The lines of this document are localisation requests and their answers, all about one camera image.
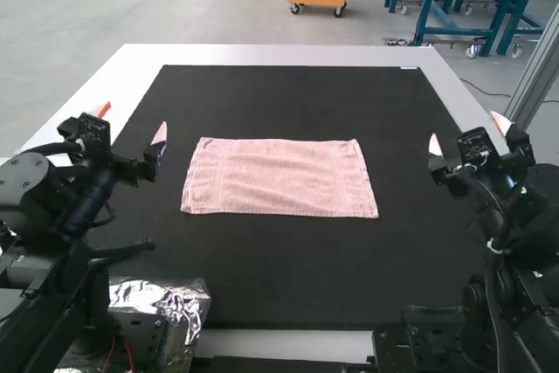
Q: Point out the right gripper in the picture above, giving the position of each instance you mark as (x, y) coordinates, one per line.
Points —
(480, 170)

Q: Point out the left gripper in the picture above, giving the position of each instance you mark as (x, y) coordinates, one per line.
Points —
(126, 168)

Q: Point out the pale towel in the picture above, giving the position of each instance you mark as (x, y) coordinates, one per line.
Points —
(279, 176)

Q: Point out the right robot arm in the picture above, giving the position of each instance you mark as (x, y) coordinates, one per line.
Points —
(533, 224)

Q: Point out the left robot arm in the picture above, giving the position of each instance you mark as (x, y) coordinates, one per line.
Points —
(26, 181)

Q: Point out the white label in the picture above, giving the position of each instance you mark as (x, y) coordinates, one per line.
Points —
(408, 68)

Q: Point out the black mat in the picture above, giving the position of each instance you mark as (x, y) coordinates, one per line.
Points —
(279, 102)

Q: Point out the silver foil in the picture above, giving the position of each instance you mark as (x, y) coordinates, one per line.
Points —
(174, 299)

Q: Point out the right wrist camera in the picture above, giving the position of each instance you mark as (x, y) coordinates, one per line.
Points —
(477, 145)

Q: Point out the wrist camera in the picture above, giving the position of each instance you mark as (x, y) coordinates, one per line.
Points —
(95, 129)
(477, 145)

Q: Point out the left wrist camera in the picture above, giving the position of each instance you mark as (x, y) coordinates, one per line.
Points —
(95, 129)

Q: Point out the aluminium profile post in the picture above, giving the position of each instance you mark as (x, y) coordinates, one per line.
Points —
(533, 71)

